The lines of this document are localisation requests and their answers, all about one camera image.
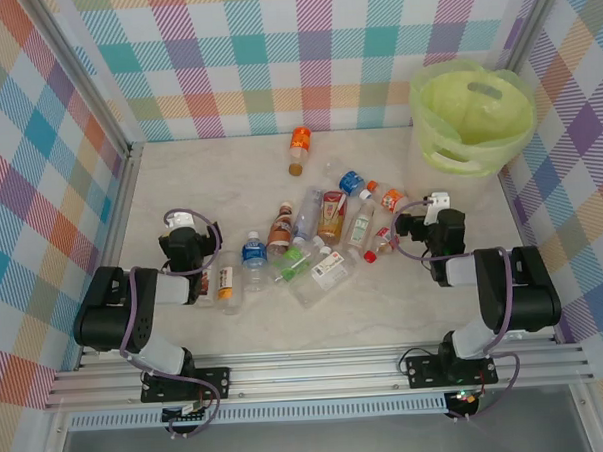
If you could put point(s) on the clear bluish plastic bottle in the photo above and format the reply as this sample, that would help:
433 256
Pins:
308 213

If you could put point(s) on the aluminium side rail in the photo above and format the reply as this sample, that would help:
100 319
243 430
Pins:
116 234

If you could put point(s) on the large white label bottle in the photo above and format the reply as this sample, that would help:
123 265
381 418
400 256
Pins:
328 270

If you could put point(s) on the green label white cap bottle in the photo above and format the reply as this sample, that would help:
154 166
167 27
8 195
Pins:
360 228

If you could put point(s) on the right aluminium corner post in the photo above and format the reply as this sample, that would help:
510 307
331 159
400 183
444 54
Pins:
535 20

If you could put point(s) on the aluminium corner post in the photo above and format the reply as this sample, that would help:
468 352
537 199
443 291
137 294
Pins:
535 20
85 80

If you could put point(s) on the left circuit board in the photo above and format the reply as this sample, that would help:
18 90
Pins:
182 412

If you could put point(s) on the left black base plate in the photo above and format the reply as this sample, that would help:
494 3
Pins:
215 382

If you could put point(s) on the grey metal base panel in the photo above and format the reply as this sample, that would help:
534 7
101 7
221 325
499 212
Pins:
316 443

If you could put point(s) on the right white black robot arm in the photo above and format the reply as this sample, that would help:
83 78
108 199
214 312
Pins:
530 296

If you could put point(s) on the orange white label bottle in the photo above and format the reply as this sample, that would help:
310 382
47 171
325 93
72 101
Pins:
226 284

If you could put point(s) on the blue label clear bottle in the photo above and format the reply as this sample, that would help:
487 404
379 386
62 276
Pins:
350 180

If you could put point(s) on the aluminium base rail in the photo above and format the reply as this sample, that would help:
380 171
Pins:
313 373

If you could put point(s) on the dark red label bottle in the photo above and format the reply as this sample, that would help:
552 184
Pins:
205 282

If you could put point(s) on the red label tea bottle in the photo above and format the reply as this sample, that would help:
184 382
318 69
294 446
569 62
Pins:
331 214

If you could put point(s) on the right circuit board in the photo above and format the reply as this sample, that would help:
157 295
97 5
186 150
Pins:
464 398

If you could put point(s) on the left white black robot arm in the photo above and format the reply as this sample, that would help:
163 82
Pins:
105 319

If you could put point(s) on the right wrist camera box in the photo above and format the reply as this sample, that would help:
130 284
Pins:
439 201

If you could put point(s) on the orange label brown cap bottle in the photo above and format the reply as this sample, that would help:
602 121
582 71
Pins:
299 143

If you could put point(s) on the left aluminium corner post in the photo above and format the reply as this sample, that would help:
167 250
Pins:
85 80

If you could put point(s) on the red cap clear bottle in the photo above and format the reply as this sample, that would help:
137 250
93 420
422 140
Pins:
382 237

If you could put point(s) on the brown coffee drink bottle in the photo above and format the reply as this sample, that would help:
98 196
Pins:
280 227

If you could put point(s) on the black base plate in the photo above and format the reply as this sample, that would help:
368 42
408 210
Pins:
420 373
215 382

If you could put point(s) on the orange cap dotted label bottle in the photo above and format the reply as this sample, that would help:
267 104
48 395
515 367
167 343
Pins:
391 198

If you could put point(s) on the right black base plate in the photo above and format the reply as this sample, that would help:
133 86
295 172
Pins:
420 373

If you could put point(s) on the circuit board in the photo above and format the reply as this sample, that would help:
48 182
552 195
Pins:
182 412
464 398

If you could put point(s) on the blue cap water bottle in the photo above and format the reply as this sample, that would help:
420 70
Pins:
253 255

